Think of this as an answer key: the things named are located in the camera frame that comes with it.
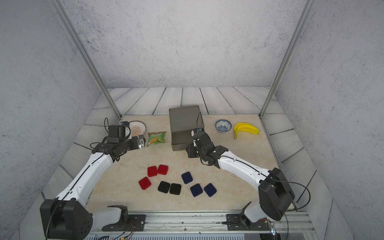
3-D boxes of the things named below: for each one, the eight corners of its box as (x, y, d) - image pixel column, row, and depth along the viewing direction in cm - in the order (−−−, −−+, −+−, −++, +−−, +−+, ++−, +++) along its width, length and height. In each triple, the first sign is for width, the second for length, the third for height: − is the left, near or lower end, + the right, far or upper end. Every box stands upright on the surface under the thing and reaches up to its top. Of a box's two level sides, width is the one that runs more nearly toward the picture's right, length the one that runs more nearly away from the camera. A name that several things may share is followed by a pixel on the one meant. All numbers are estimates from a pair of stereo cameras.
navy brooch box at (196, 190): (194, 197, 83) (194, 196, 81) (189, 189, 86) (189, 187, 84) (203, 192, 85) (203, 191, 83) (198, 184, 88) (198, 182, 86)
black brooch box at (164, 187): (157, 190, 86) (156, 189, 84) (161, 182, 89) (160, 180, 87) (167, 193, 84) (166, 192, 83) (170, 184, 88) (170, 183, 86)
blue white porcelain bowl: (215, 133, 111) (216, 129, 108) (214, 123, 118) (215, 119, 114) (231, 133, 111) (233, 129, 108) (229, 123, 118) (230, 119, 114)
